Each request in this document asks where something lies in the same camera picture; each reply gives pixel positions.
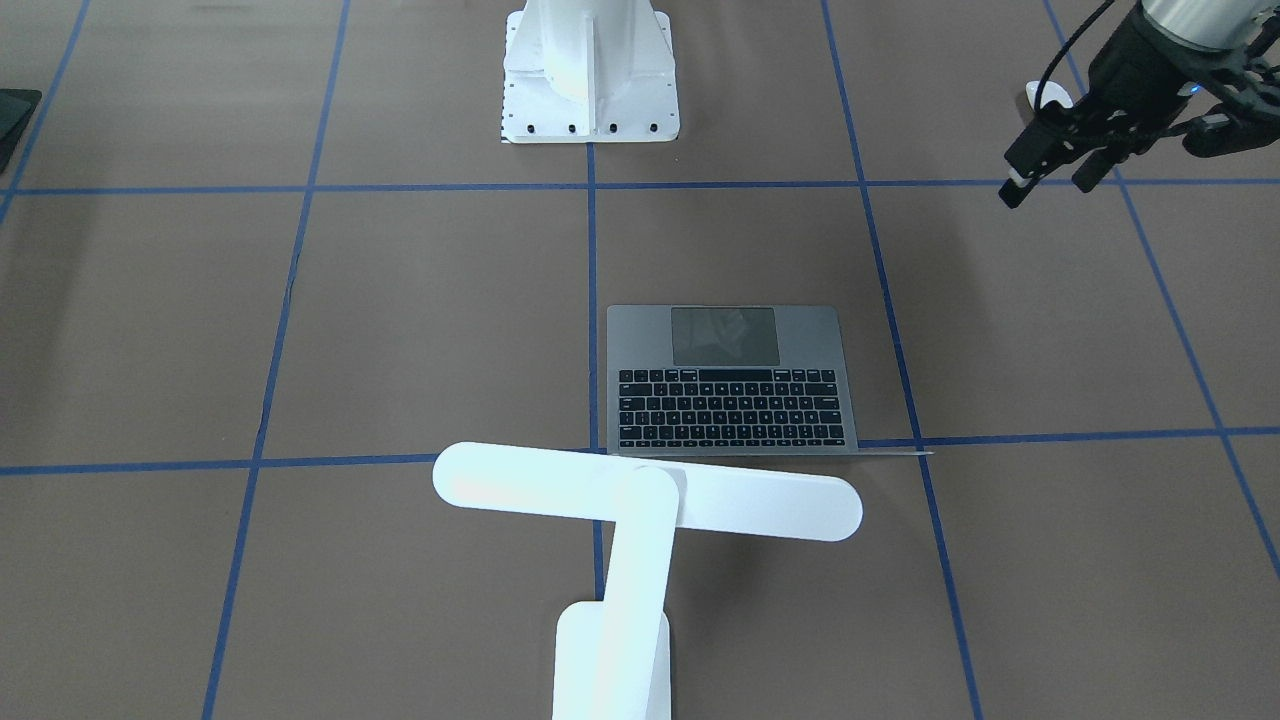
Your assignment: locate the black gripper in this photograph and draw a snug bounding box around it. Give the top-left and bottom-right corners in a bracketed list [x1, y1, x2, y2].
[998, 5, 1231, 209]

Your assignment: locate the silver laptop black keyboard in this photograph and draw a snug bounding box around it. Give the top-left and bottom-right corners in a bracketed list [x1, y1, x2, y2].
[605, 305, 933, 461]

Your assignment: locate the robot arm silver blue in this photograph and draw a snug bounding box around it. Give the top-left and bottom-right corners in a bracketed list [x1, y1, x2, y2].
[998, 1, 1279, 208]

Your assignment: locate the white computer mouse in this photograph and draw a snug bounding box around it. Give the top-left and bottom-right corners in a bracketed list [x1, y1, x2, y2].
[1024, 79, 1075, 111]

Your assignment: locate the white desk lamp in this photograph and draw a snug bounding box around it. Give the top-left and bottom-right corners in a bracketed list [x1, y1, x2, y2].
[431, 442, 864, 719]

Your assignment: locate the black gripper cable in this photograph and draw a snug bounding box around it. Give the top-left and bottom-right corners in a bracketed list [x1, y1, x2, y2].
[1036, 0, 1116, 111]

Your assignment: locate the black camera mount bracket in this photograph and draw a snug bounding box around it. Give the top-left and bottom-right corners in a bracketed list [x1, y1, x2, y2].
[1181, 47, 1279, 158]

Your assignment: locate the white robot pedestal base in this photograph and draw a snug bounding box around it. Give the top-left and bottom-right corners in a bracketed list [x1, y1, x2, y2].
[500, 1, 681, 143]

